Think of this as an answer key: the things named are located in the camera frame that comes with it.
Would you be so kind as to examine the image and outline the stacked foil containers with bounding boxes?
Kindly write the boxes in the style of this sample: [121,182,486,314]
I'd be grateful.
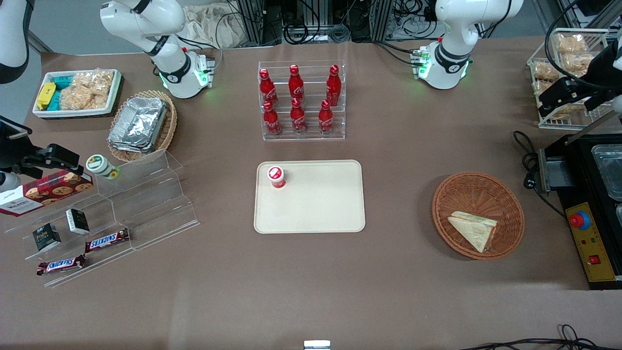
[107,96,169,154]

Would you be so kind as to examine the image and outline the clear bag puffed snacks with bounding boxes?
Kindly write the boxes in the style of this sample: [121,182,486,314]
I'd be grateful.
[72,70,116,95]
[59,84,109,111]

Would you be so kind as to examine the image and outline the clear acrylic stepped shelf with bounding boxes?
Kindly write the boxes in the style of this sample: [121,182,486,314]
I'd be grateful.
[4,150,201,288]

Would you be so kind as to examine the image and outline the small black carton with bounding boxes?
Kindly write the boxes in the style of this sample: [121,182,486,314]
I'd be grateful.
[32,223,62,252]
[66,209,90,235]

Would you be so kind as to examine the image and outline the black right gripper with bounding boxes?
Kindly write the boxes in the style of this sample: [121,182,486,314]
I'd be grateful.
[0,116,84,180]

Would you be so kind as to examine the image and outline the white rectangular plastic bin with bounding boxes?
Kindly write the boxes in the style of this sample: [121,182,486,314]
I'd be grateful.
[32,69,123,119]

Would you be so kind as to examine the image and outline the white wire rack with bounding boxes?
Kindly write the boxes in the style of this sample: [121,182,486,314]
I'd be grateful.
[527,28,618,131]

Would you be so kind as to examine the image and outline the black power cable with plug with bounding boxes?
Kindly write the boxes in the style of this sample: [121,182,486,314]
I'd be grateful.
[513,130,567,218]

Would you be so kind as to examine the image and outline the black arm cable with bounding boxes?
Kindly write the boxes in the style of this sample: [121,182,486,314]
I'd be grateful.
[543,0,588,95]

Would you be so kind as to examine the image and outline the red lidded yogurt cup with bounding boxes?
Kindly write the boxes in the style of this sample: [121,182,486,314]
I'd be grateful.
[267,166,287,190]

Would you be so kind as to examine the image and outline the green lidded yogurt cup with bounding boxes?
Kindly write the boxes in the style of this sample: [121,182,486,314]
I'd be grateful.
[86,154,121,180]

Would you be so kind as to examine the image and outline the beige plastic tray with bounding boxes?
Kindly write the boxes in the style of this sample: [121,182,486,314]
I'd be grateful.
[254,159,366,234]

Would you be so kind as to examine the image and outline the red cola bottle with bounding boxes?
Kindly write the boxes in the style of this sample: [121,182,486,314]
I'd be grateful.
[326,64,342,107]
[318,100,334,135]
[263,101,282,136]
[288,65,305,103]
[290,98,308,135]
[259,69,279,108]

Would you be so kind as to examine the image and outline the red tartan cookie box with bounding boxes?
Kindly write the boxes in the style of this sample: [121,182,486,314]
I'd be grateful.
[0,170,94,217]

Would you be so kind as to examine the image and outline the brown Snickers bar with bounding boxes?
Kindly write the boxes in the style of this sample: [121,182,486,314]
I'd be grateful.
[85,228,131,253]
[36,254,86,276]

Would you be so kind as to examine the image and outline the round brown wicker basket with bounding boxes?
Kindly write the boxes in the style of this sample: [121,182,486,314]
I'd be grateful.
[432,172,525,261]

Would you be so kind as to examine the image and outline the aluminium frame post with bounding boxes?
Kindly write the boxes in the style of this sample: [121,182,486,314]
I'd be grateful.
[237,0,267,45]
[370,0,393,42]

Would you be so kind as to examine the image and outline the black machine yellow panel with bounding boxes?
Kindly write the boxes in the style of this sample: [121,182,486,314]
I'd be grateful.
[538,131,622,291]

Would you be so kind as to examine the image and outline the coiled black cable bundle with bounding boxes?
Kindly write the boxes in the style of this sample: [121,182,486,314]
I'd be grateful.
[283,17,351,45]

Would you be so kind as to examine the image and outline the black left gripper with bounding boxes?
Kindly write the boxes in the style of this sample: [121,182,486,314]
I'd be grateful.
[537,41,622,114]

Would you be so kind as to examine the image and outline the crumpled beige cloth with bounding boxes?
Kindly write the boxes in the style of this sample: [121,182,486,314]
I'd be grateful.
[181,4,247,50]

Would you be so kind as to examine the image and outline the yellow snack packet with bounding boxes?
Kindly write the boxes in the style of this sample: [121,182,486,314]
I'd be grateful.
[36,82,57,111]

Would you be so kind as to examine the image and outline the oval tan wicker basket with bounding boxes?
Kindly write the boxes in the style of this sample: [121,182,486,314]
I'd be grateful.
[107,90,178,163]

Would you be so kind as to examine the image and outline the grey metal bar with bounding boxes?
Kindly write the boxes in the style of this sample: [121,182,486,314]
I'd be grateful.
[565,103,622,145]

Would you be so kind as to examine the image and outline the black floor cables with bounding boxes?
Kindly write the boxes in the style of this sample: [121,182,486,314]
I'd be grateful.
[459,324,622,350]

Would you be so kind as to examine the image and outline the clear acrylic bottle rack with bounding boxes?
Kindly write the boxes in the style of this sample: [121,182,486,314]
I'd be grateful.
[258,60,346,142]

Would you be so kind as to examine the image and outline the triangular sandwich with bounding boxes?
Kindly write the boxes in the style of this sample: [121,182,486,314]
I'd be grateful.
[447,211,498,253]

